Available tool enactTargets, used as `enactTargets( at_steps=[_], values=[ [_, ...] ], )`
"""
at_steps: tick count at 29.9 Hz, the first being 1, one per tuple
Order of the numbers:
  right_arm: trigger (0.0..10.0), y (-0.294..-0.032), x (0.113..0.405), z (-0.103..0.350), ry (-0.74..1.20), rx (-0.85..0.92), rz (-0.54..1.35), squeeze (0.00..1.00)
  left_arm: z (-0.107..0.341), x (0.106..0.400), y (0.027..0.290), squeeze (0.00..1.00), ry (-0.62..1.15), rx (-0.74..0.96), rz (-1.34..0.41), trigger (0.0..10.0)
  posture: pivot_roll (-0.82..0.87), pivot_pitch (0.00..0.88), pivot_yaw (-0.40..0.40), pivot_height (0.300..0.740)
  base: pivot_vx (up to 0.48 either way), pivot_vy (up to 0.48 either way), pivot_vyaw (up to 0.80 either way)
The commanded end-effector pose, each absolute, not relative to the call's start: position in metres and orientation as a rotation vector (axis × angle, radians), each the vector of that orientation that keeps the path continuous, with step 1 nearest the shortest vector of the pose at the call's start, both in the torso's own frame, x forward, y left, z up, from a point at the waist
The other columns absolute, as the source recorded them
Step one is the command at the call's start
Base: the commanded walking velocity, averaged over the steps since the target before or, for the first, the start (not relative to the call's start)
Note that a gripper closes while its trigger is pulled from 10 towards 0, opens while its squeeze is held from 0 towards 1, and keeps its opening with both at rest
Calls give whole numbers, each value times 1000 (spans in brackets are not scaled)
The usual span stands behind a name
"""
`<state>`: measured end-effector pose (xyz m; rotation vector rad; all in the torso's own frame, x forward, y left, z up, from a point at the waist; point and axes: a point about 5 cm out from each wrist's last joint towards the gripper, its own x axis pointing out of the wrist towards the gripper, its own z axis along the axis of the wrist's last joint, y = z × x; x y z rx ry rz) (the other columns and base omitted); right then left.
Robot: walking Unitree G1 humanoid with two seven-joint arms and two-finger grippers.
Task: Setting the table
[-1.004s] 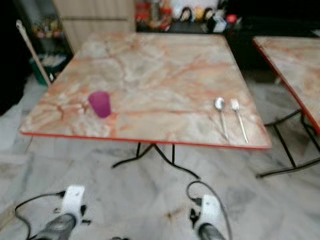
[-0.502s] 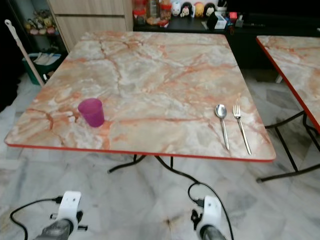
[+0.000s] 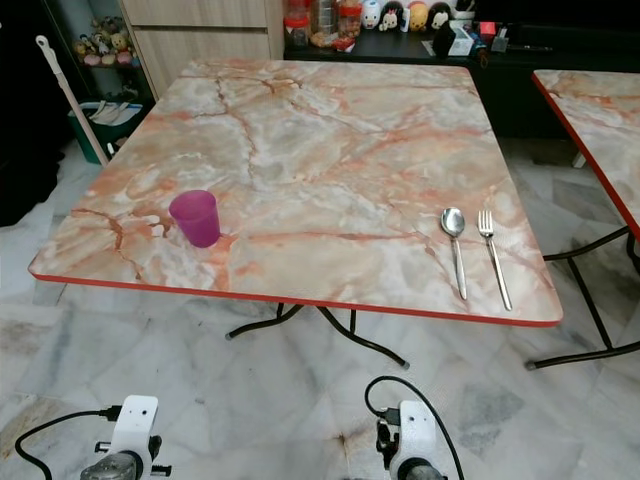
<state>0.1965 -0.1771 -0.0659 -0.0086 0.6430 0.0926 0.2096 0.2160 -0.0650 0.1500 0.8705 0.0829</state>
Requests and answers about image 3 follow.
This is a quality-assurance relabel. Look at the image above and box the steel spoon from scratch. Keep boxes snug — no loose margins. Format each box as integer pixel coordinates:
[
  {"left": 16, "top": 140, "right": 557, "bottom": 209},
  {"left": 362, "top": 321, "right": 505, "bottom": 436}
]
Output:
[{"left": 440, "top": 207, "right": 471, "bottom": 302}]

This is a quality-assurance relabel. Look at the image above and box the steel fork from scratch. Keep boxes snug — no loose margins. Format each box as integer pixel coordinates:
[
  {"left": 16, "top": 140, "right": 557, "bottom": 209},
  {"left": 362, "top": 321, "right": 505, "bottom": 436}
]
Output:
[{"left": 477, "top": 209, "right": 514, "bottom": 312}]

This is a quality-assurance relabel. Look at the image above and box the purple plastic cup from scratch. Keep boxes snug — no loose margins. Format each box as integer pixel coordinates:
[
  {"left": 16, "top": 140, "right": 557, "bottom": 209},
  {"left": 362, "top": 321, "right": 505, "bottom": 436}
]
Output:
[{"left": 168, "top": 189, "right": 221, "bottom": 249}]

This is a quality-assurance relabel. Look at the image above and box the marble pattern folding table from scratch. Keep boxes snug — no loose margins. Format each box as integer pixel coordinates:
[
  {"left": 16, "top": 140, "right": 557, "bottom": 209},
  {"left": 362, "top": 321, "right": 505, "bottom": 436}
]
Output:
[
  {"left": 525, "top": 68, "right": 640, "bottom": 371},
  {"left": 28, "top": 58, "right": 565, "bottom": 370}
]

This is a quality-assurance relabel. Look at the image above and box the small black box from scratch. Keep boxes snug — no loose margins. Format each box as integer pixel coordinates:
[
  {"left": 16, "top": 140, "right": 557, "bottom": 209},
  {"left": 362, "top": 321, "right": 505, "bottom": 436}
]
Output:
[{"left": 432, "top": 26, "right": 453, "bottom": 56}]

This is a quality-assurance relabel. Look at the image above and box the small white box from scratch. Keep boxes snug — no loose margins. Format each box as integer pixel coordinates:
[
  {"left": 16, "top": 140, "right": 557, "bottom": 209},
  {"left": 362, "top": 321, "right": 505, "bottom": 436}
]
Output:
[{"left": 450, "top": 25, "right": 476, "bottom": 56}]

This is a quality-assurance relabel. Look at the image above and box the tall black furniture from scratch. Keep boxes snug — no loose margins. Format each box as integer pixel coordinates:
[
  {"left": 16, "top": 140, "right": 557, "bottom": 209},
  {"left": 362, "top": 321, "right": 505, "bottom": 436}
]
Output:
[{"left": 0, "top": 0, "right": 76, "bottom": 226}]

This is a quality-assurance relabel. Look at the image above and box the green plastic bin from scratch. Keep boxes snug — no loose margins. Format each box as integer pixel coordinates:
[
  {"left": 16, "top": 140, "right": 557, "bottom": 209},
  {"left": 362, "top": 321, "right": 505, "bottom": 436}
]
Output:
[{"left": 68, "top": 98, "right": 151, "bottom": 166}]

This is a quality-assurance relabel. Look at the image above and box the small red lid jar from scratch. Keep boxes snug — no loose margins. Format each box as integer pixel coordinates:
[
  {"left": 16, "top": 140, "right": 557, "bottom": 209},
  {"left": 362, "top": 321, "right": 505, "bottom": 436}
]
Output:
[{"left": 340, "top": 3, "right": 364, "bottom": 41}]

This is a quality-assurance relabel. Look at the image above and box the clear glass jar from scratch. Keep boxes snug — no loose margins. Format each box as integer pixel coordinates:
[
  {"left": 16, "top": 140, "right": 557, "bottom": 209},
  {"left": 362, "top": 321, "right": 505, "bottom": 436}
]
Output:
[{"left": 312, "top": 0, "right": 340, "bottom": 46}]

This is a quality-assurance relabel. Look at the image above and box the black eared plush toy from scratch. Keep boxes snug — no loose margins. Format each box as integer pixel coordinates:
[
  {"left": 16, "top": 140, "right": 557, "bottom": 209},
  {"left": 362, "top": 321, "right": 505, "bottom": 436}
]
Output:
[
  {"left": 428, "top": 2, "right": 454, "bottom": 31},
  {"left": 382, "top": 2, "right": 407, "bottom": 33}
]

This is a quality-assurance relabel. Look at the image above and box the yellow plush toy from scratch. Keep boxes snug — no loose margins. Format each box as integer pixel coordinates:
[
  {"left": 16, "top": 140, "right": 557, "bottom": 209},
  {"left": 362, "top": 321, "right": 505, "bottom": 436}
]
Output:
[{"left": 405, "top": 2, "right": 430, "bottom": 33}]

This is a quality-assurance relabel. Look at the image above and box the light wooden cabinet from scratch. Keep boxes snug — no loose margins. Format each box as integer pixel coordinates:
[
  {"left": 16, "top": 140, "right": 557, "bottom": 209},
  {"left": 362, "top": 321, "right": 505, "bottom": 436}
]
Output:
[{"left": 120, "top": 0, "right": 286, "bottom": 101}]

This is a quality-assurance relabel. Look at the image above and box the dark shelf unit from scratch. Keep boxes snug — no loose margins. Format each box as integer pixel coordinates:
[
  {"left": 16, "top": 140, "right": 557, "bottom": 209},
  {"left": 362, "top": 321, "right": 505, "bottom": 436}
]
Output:
[{"left": 45, "top": 0, "right": 151, "bottom": 106}]

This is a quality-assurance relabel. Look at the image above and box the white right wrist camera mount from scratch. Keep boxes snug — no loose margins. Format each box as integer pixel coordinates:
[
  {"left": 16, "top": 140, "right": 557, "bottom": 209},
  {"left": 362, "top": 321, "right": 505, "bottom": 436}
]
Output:
[{"left": 397, "top": 400, "right": 439, "bottom": 469}]

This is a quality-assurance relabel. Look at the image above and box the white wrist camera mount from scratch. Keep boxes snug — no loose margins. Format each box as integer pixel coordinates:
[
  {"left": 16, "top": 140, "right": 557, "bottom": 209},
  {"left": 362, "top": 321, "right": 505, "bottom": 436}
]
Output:
[
  {"left": 112, "top": 395, "right": 161, "bottom": 461},
  {"left": 397, "top": 400, "right": 439, "bottom": 469}
]

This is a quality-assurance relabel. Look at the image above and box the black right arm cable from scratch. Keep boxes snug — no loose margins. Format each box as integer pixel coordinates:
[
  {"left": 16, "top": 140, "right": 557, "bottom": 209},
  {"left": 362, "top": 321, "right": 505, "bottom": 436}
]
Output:
[{"left": 364, "top": 376, "right": 466, "bottom": 480}]

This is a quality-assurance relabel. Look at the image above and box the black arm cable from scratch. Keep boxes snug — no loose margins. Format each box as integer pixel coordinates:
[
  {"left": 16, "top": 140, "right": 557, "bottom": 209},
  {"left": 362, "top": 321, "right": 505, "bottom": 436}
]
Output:
[
  {"left": 364, "top": 376, "right": 466, "bottom": 480},
  {"left": 14, "top": 405, "right": 126, "bottom": 480}
]

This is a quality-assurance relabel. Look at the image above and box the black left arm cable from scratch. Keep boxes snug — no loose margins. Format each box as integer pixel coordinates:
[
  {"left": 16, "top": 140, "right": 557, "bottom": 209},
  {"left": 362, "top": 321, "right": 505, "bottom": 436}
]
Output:
[{"left": 14, "top": 405, "right": 126, "bottom": 480}]

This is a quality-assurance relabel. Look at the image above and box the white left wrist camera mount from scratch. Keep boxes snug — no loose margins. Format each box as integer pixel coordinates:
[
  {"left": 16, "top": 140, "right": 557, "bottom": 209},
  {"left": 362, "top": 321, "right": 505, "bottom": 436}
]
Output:
[{"left": 112, "top": 395, "right": 161, "bottom": 461}]

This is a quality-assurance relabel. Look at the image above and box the white mop handle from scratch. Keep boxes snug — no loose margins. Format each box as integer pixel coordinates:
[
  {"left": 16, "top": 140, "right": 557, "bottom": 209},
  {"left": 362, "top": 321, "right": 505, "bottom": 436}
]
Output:
[{"left": 35, "top": 35, "right": 111, "bottom": 166}]

